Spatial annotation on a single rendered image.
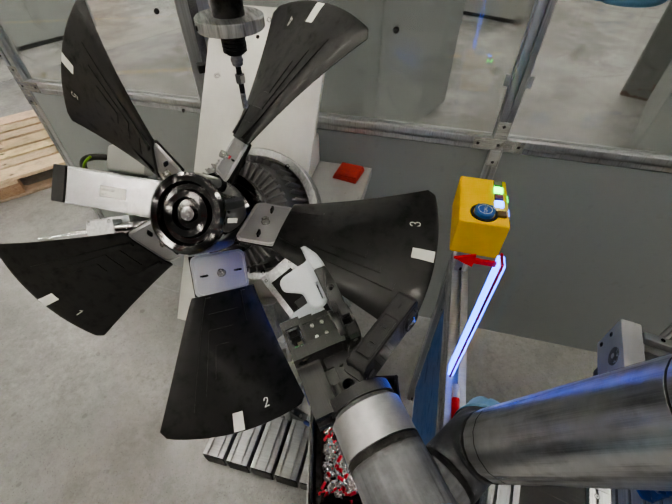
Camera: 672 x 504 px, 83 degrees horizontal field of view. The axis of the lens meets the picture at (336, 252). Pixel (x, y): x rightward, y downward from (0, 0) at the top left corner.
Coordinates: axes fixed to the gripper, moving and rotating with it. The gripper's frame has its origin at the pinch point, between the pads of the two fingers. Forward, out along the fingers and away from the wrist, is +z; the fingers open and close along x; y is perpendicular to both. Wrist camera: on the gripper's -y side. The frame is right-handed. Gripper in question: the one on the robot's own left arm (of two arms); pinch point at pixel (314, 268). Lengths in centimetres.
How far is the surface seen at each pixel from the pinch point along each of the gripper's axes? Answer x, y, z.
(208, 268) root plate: 3.6, 14.5, 10.9
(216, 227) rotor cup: -4.9, 10.6, 9.3
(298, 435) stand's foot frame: 109, 17, 18
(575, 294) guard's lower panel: 89, -101, 14
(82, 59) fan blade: -20.6, 20.7, 38.4
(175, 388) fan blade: 13.7, 25.2, -0.8
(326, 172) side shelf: 34, -23, 64
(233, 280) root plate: 7.2, 11.8, 9.8
